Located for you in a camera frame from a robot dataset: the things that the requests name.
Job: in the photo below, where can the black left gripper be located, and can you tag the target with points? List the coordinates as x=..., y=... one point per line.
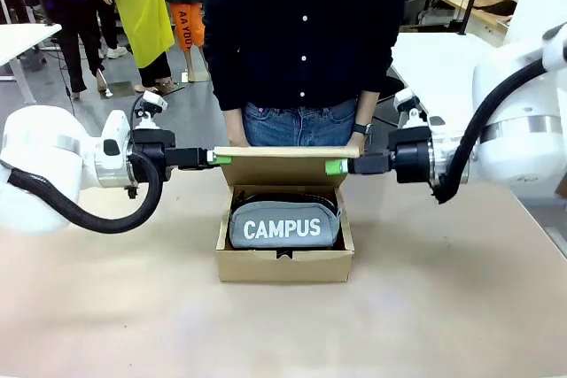
x=155, y=141

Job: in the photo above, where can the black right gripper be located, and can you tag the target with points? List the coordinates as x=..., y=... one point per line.
x=412, y=156

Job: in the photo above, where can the grey CAMPUS pencil case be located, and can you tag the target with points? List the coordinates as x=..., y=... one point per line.
x=283, y=227

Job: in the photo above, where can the brown cardboard box with lid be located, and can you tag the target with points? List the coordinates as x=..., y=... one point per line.
x=283, y=269

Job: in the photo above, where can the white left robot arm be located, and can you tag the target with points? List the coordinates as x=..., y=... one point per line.
x=40, y=139

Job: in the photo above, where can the person's right forearm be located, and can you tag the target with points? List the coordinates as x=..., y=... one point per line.
x=234, y=123

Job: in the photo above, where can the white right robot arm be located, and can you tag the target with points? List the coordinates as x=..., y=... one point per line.
x=522, y=94

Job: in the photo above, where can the person's left forearm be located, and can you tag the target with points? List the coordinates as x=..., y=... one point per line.
x=367, y=108

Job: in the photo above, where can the brown box beside table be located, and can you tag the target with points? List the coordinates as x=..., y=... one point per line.
x=562, y=187

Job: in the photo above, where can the person's right hand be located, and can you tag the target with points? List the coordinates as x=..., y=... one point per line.
x=239, y=142

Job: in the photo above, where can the person's left hand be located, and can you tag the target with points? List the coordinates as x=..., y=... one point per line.
x=358, y=141

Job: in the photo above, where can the dark wristwatch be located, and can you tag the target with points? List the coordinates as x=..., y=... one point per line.
x=363, y=128

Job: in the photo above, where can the black chair with orange back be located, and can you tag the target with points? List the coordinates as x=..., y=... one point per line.
x=392, y=88

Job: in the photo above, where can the person in dark shirt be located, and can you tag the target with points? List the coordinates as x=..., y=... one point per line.
x=301, y=33

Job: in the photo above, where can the mannequin in orange pants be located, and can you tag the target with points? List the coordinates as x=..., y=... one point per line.
x=188, y=26

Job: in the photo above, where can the large white table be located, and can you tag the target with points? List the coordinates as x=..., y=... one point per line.
x=429, y=59

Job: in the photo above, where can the person with white sneakers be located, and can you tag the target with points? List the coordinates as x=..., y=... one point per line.
x=111, y=28

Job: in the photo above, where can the mannequin in yellow garment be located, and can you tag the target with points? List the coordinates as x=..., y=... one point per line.
x=142, y=6

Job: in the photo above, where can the wooden top workbench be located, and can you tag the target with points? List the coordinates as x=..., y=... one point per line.
x=483, y=8

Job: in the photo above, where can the mannequin in black clothes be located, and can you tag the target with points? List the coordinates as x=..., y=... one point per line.
x=71, y=6

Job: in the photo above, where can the white table with white leg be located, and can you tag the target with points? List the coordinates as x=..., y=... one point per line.
x=24, y=39

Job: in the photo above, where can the dark square mannequin base plate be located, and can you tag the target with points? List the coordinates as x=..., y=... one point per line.
x=120, y=89
x=170, y=88

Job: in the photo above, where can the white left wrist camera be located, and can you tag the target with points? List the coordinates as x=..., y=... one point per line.
x=153, y=101

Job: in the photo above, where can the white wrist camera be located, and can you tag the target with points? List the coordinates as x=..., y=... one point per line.
x=407, y=101
x=153, y=101

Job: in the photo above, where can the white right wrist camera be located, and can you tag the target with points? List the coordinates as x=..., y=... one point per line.
x=407, y=101

